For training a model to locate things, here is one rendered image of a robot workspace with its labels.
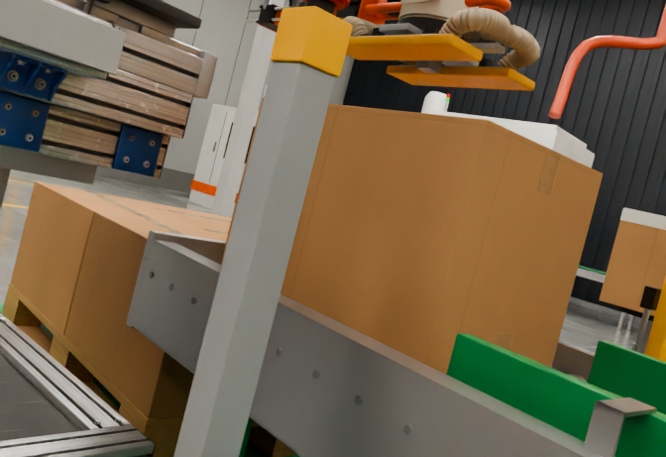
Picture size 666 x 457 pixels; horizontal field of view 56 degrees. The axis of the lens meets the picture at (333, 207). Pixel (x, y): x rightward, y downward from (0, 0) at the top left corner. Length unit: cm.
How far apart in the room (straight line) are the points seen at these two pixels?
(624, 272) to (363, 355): 209
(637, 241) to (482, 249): 188
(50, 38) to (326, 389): 64
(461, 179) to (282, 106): 32
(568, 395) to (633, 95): 1181
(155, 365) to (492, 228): 94
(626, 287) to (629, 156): 952
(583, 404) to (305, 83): 50
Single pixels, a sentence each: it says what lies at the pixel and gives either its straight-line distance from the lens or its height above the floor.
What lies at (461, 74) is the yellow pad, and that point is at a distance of 137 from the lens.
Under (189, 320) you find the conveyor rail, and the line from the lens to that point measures 122.
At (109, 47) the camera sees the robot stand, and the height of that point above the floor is 92.
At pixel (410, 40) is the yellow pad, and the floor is 109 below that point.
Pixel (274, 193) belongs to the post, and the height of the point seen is 77.
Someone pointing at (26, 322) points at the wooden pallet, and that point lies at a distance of 262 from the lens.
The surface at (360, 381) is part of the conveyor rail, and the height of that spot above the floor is 55.
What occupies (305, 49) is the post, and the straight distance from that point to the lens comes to 78.
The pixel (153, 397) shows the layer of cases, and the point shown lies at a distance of 164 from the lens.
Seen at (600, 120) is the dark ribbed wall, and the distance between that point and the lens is 1261.
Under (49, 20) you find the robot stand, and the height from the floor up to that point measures 92.
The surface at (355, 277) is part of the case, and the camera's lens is 109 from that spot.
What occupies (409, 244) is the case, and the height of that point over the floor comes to 74.
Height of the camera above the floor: 79
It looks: 1 degrees down
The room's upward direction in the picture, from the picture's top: 14 degrees clockwise
